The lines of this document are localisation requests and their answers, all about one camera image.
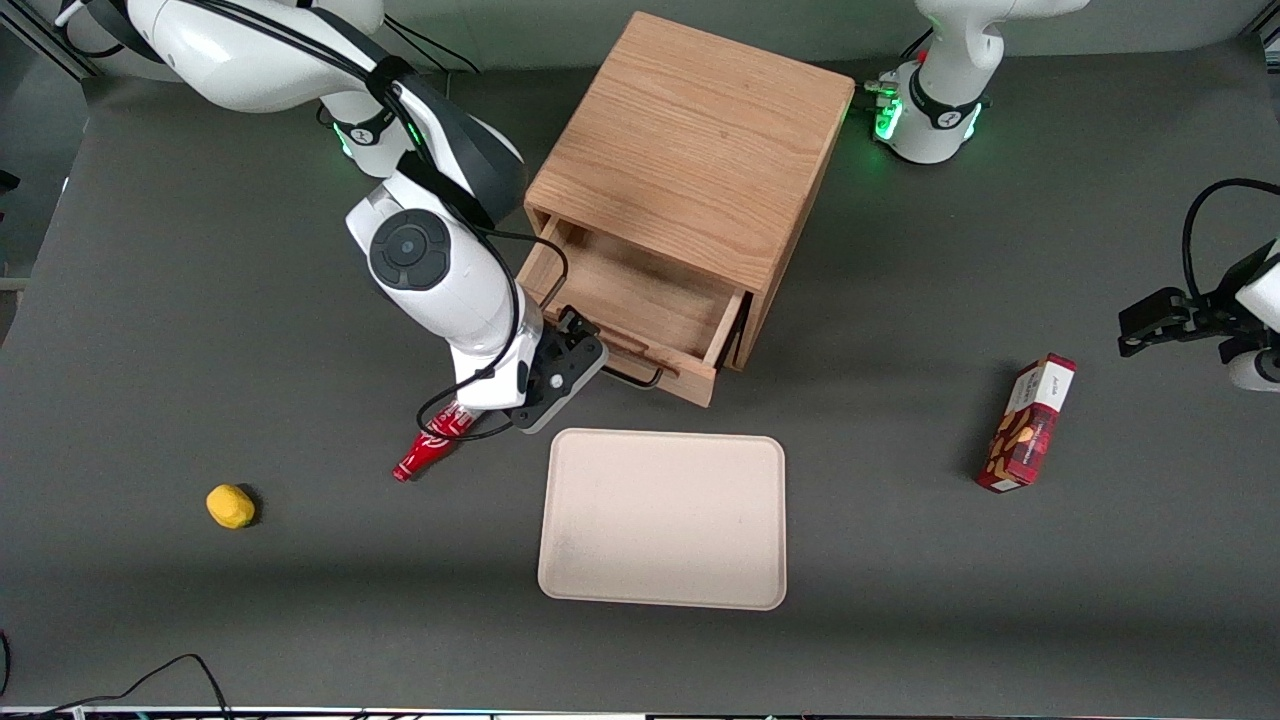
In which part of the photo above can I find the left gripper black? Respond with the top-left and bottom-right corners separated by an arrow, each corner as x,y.
1118,245 -> 1276,359

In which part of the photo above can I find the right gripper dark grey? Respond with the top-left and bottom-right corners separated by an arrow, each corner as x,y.
511,305 -> 609,435

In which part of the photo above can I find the wooden drawer with black handle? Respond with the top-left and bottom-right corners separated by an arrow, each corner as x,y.
516,217 -> 752,409

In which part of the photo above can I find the wooden drawer cabinet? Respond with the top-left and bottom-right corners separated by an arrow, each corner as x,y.
522,10 -> 858,373

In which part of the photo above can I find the red snack box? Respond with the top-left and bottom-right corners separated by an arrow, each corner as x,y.
975,353 -> 1079,494

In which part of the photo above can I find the red cola bottle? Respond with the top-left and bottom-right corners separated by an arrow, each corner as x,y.
392,400 -> 483,484

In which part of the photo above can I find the beige plastic tray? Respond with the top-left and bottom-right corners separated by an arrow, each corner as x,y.
537,428 -> 788,612

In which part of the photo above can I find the yellow lemon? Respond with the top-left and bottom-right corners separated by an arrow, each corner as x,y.
205,484 -> 257,530

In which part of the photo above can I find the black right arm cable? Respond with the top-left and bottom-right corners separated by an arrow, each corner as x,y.
415,20 -> 571,443

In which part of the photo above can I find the black looped gripper cable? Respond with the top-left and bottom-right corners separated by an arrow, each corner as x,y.
1181,178 -> 1280,303

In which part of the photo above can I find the black cable on floor edge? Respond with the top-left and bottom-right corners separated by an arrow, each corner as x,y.
0,630 -> 234,720

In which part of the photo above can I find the aluminium frame rail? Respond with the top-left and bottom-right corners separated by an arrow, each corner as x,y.
0,10 -> 103,83

